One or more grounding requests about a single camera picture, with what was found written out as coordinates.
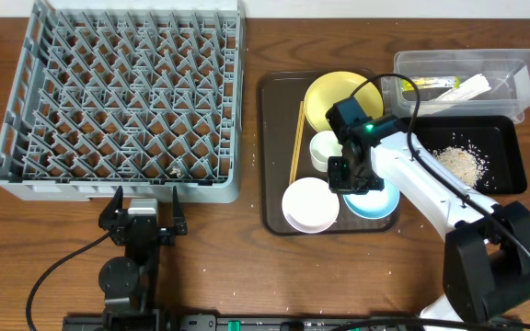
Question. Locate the wooden chopstick left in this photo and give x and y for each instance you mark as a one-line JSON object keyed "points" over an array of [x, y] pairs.
{"points": [[295, 153]]}

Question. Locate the white cup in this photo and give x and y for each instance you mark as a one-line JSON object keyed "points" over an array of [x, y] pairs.
{"points": [[322, 146]]}

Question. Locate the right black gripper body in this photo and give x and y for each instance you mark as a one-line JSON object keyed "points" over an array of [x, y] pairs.
{"points": [[344, 178]]}

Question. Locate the white bowl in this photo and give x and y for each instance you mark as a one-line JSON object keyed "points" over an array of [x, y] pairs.
{"points": [[309, 206]]}

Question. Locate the grey dishwasher rack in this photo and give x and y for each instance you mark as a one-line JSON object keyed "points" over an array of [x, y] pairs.
{"points": [[114, 95]]}

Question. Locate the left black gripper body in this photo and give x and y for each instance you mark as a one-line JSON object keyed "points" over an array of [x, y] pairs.
{"points": [[141, 228]]}

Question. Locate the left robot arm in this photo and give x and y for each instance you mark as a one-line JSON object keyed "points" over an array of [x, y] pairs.
{"points": [[129, 281]]}

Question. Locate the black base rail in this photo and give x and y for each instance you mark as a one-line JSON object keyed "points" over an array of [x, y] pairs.
{"points": [[199, 322]]}

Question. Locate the white paper chopstick sleeve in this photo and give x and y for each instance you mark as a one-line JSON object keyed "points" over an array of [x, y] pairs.
{"points": [[470, 88]]}

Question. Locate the black waste tray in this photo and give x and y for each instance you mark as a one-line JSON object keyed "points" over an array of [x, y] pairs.
{"points": [[495, 136]]}

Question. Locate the wooden chopstick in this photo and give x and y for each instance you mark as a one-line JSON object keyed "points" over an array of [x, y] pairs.
{"points": [[301, 133], [295, 153]]}

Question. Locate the leftover rice pile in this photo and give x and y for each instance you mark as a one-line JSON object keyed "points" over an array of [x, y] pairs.
{"points": [[467, 163]]}

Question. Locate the dark brown serving tray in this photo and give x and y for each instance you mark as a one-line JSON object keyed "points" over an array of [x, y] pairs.
{"points": [[279, 96]]}

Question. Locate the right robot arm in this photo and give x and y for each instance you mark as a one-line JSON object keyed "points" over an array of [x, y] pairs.
{"points": [[486, 245]]}

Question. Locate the green snack wrapper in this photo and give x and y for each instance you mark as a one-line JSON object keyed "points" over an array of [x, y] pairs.
{"points": [[436, 82]]}

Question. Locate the light blue bowl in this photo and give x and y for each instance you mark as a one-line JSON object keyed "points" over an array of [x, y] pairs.
{"points": [[375, 204]]}

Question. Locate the yellow plate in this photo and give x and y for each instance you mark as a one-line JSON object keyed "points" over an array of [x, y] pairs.
{"points": [[333, 87]]}

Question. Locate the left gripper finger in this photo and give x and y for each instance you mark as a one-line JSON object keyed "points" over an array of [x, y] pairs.
{"points": [[178, 216], [115, 204]]}

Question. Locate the wooden chopstick right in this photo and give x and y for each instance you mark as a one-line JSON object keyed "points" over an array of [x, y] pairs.
{"points": [[301, 133]]}

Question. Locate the clear plastic bin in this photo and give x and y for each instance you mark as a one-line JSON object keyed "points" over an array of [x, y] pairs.
{"points": [[507, 71]]}

